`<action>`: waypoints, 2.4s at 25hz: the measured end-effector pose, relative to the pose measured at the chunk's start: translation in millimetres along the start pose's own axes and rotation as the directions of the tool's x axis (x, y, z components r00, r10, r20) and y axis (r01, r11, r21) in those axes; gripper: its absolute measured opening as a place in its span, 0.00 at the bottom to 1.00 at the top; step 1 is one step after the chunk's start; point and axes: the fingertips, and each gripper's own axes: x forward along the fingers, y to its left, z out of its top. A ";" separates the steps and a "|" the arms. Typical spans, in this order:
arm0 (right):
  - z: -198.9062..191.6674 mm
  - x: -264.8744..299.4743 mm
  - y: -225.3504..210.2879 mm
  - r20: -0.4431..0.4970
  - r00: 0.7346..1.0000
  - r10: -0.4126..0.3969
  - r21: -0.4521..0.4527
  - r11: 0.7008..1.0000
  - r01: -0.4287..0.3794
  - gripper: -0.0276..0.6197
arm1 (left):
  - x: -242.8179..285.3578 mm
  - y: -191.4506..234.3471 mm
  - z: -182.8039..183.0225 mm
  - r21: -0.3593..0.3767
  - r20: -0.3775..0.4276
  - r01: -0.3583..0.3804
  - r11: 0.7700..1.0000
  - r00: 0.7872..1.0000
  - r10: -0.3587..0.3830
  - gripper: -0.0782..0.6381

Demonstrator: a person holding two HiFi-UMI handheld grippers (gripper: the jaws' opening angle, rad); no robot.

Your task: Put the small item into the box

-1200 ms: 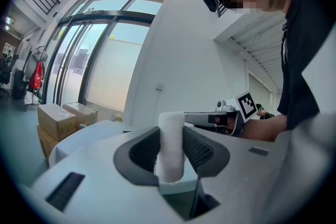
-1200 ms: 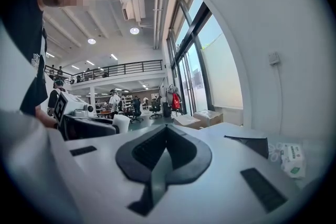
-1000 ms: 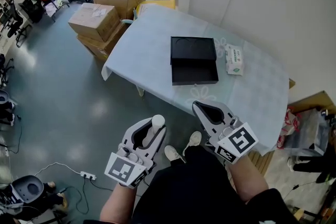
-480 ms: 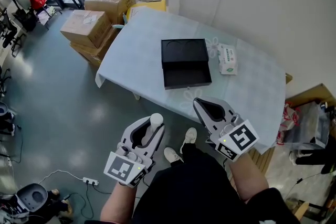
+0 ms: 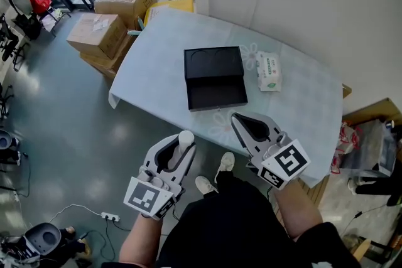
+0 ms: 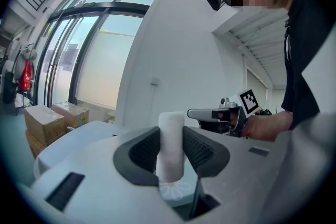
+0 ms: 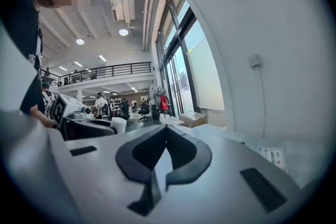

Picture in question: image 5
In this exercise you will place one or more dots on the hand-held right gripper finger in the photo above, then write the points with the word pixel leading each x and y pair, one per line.
pixel 246 142
pixel 270 124

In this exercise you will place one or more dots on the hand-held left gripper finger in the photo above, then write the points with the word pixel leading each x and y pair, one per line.
pixel 185 163
pixel 152 155

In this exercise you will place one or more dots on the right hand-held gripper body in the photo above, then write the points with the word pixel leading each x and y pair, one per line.
pixel 289 163

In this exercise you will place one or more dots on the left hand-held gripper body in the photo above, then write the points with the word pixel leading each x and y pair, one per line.
pixel 147 197

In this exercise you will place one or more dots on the small white cylinder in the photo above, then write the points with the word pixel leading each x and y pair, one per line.
pixel 186 137

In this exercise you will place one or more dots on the black box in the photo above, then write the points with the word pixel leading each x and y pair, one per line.
pixel 213 81

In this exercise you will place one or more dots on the person's left forearm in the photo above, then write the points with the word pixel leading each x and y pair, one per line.
pixel 141 241

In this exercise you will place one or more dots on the person's right forearm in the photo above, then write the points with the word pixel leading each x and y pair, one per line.
pixel 298 210

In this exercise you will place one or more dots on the cardboard box with paper labels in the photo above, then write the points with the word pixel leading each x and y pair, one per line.
pixel 94 31

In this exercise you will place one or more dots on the large cardboard box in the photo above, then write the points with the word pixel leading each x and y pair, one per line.
pixel 125 0

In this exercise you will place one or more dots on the person's right white shoe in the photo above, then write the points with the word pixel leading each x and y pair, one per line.
pixel 225 163

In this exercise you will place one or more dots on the person's white shoe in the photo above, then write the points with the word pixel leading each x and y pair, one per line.
pixel 205 185
pixel 225 163

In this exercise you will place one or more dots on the person's left white shoe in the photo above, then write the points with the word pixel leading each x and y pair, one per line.
pixel 205 185

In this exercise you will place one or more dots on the white power strip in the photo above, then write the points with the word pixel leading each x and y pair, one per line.
pixel 110 216

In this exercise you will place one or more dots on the white wet wipes packet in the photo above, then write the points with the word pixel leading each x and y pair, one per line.
pixel 268 72

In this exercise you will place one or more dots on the red floral plastic bag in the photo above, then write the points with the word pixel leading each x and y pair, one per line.
pixel 345 144

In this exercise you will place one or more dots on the person's black clothing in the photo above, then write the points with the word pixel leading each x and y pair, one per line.
pixel 232 229

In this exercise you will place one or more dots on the table with light blue cloth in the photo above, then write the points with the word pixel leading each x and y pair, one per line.
pixel 163 72

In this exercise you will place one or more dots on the grey robot head shell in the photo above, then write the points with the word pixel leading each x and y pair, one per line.
pixel 5 141
pixel 42 238

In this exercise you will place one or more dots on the teal plastic tool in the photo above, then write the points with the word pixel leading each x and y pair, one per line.
pixel 135 32

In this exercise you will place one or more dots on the yellow plastic bin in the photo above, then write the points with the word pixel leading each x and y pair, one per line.
pixel 179 4

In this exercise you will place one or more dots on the black office chair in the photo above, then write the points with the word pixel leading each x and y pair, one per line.
pixel 9 47

